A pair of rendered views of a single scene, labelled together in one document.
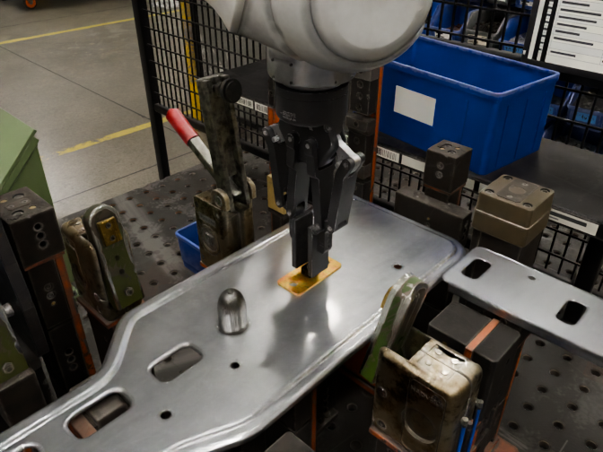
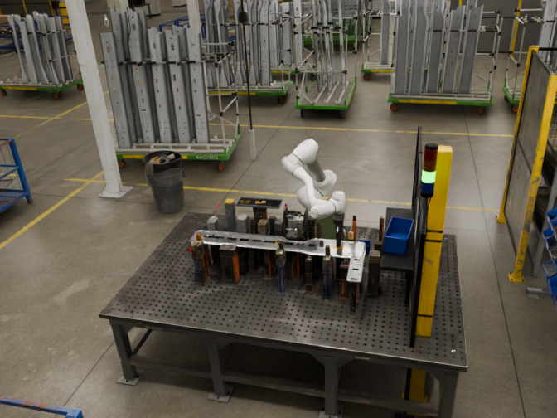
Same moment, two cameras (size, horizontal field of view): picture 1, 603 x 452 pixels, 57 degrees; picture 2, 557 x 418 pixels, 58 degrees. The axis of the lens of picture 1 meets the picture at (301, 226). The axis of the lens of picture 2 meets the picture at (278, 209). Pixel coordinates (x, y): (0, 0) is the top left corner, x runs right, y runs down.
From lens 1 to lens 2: 3.38 m
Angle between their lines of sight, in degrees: 52
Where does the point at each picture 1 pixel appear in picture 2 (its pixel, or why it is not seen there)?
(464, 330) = (344, 264)
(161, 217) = (370, 237)
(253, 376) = (315, 250)
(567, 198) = (385, 260)
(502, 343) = (345, 267)
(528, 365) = (383, 299)
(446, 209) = not seen: hidden behind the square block
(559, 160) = (402, 258)
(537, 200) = (373, 255)
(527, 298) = (354, 264)
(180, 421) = (304, 249)
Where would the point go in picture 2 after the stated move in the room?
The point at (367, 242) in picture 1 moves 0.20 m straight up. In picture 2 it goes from (352, 249) to (352, 226)
